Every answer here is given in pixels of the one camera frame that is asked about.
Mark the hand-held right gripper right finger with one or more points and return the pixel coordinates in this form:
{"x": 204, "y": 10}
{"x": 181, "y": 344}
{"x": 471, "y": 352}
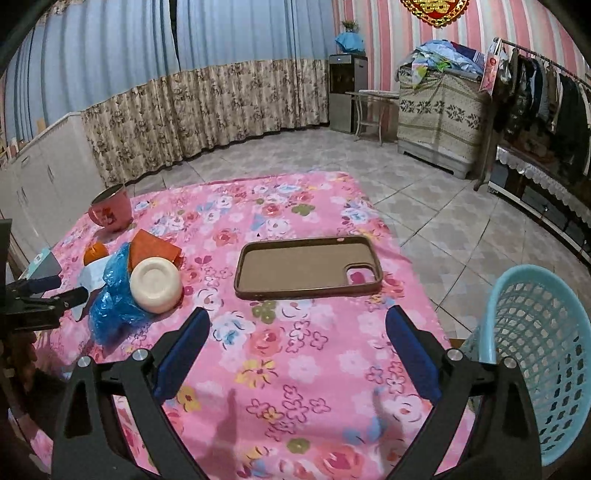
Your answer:
{"x": 413, "y": 355}

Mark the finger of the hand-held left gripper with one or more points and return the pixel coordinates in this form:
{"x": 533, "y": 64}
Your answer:
{"x": 46, "y": 282}
{"x": 69, "y": 297}

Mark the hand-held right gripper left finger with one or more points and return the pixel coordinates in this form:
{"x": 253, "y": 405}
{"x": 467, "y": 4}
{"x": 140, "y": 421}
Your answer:
{"x": 180, "y": 355}

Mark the white paper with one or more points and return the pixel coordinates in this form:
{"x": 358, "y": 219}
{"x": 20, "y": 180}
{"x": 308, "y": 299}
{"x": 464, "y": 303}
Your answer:
{"x": 92, "y": 277}

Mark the blue plastic bag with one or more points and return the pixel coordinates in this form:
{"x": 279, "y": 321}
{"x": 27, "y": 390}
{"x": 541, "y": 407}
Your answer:
{"x": 111, "y": 304}

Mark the orange fruit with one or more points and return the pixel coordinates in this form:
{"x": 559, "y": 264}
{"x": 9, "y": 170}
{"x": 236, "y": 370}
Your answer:
{"x": 94, "y": 253}

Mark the white round bowl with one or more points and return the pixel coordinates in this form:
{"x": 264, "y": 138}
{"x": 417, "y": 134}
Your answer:
{"x": 154, "y": 286}

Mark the orange packet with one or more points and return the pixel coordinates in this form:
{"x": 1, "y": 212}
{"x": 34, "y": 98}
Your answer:
{"x": 152, "y": 247}

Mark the light blue plastic basket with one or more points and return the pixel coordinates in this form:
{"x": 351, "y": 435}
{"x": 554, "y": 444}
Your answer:
{"x": 531, "y": 323}

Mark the light blue tissue box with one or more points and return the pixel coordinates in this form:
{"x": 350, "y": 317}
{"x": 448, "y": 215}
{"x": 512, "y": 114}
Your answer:
{"x": 44, "y": 264}

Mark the pink cartoon mug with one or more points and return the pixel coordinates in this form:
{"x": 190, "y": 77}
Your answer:
{"x": 111, "y": 212}

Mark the white cabinet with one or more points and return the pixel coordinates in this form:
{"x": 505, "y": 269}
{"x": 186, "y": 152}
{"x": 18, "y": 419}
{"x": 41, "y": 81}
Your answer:
{"x": 46, "y": 184}

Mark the pink floral tablecloth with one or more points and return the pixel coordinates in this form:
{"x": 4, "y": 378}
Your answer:
{"x": 300, "y": 332}

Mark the brown phone case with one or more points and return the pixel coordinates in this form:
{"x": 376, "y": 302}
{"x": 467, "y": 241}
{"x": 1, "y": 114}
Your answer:
{"x": 295, "y": 267}

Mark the low shelf with lace cover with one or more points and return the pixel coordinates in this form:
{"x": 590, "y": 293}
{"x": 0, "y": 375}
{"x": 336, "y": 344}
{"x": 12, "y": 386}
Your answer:
{"x": 535, "y": 175}

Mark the blue curtain with floral hem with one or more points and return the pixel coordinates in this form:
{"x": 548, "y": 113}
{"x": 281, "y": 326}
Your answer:
{"x": 92, "y": 55}
{"x": 254, "y": 46}

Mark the cabinet under patterned cloth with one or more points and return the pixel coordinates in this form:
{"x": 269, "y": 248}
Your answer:
{"x": 438, "y": 124}

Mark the small metal side table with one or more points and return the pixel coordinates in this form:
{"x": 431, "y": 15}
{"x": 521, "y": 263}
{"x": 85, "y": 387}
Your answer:
{"x": 371, "y": 95}

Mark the grey water dispenser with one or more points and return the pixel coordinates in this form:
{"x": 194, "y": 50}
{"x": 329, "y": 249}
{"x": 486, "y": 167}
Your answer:
{"x": 346, "y": 92}

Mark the row of hanging clothes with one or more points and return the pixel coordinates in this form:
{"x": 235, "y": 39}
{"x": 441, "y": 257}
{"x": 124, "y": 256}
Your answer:
{"x": 554, "y": 110}

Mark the pink gift bag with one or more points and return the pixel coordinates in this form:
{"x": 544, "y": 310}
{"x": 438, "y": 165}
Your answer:
{"x": 490, "y": 69}

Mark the pile of folded laundry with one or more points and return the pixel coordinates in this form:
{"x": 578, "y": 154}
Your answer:
{"x": 443, "y": 55}

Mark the blue cloth cover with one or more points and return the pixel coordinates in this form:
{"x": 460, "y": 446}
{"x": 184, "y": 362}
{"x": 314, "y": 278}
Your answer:
{"x": 349, "y": 42}

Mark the metal clothes rack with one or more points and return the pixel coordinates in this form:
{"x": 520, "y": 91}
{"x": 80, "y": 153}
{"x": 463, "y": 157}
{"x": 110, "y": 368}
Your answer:
{"x": 521, "y": 48}

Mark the small potted plant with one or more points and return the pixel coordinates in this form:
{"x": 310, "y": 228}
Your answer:
{"x": 350, "y": 26}

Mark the red heart wall decoration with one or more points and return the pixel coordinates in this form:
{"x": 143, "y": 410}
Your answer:
{"x": 434, "y": 5}

